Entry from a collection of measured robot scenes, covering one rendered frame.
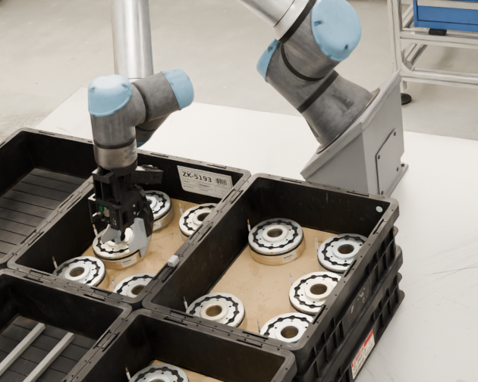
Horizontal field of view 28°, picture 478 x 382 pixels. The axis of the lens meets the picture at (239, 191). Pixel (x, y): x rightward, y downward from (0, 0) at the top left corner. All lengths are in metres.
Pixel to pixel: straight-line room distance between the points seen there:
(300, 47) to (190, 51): 2.57
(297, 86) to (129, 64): 0.36
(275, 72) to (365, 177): 0.28
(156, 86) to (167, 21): 3.10
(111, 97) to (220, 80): 2.53
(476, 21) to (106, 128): 2.12
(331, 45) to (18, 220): 0.74
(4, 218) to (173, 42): 2.59
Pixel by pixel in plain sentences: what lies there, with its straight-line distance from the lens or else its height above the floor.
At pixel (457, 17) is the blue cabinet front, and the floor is 0.38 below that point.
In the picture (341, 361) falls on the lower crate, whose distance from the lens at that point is 1.59.
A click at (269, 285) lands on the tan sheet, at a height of 0.83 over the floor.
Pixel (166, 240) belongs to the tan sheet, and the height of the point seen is 0.83.
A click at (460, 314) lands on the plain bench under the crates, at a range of 1.80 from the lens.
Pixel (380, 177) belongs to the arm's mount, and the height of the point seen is 0.78.
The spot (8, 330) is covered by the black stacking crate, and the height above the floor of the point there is 0.83.
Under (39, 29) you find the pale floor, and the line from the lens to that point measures 5.01.
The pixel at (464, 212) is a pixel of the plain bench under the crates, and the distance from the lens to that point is 2.04.
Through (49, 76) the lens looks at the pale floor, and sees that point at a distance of 4.50.
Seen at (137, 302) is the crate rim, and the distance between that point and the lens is 1.58.
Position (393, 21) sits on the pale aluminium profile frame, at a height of 0.34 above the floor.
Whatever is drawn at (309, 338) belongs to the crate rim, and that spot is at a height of 0.93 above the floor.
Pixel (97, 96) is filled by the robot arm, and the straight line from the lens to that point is 1.61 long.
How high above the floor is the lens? 1.94
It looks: 35 degrees down
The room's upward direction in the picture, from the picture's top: 11 degrees counter-clockwise
